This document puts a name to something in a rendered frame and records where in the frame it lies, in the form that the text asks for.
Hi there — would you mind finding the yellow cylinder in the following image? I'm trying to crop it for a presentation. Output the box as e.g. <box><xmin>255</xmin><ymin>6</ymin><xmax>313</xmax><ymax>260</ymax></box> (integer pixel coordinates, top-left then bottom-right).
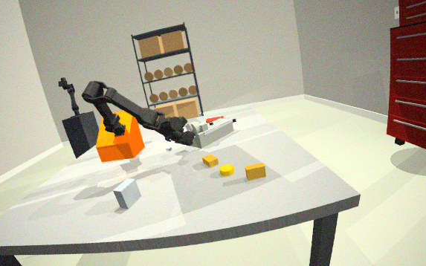
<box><xmin>219</xmin><ymin>165</ymin><xmax>235</xmax><ymax>176</ymax></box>

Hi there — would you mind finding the yellow cube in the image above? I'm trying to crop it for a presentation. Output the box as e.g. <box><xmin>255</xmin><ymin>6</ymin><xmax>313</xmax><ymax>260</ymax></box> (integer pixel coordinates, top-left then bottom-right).
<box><xmin>245</xmin><ymin>163</ymin><xmax>266</xmax><ymax>180</ymax></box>
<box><xmin>202</xmin><ymin>155</ymin><xmax>219</xmax><ymax>168</ymax></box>

